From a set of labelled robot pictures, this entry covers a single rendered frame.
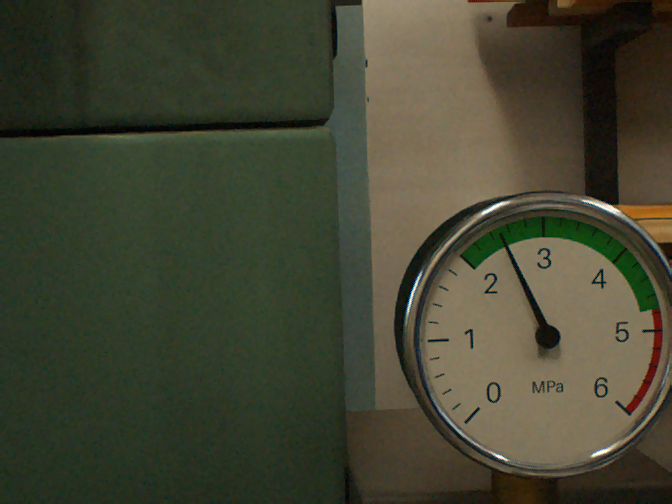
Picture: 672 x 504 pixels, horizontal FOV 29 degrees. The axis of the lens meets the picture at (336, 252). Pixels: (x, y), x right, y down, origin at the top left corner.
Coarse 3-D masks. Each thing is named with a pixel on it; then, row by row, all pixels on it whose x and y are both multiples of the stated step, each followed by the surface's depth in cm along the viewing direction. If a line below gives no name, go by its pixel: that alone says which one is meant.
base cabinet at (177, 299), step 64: (256, 128) 34; (320, 128) 34; (0, 192) 34; (64, 192) 34; (128, 192) 34; (192, 192) 34; (256, 192) 34; (320, 192) 34; (0, 256) 34; (64, 256) 34; (128, 256) 34; (192, 256) 34; (256, 256) 34; (320, 256) 34; (0, 320) 34; (64, 320) 34; (128, 320) 34; (192, 320) 34; (256, 320) 34; (320, 320) 34; (0, 384) 34; (64, 384) 34; (128, 384) 34; (192, 384) 34; (256, 384) 34; (320, 384) 34; (0, 448) 34; (64, 448) 34; (128, 448) 34; (192, 448) 34; (256, 448) 34; (320, 448) 35
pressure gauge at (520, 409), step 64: (448, 256) 28; (576, 256) 28; (640, 256) 28; (448, 320) 28; (512, 320) 28; (576, 320) 28; (640, 320) 29; (448, 384) 28; (512, 384) 28; (576, 384) 29; (640, 384) 29; (512, 448) 29; (576, 448) 29
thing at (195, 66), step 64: (0, 0) 33; (64, 0) 34; (128, 0) 34; (192, 0) 34; (256, 0) 34; (320, 0) 34; (0, 64) 33; (64, 64) 34; (128, 64) 34; (192, 64) 34; (256, 64) 34; (320, 64) 34; (0, 128) 34; (64, 128) 34; (128, 128) 34; (192, 128) 34
